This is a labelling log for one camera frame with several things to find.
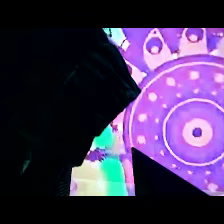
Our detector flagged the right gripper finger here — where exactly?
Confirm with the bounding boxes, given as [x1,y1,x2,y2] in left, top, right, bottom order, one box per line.
[131,147,209,197]

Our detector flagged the black pants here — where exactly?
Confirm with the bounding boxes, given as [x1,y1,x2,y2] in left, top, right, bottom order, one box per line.
[0,27,143,197]

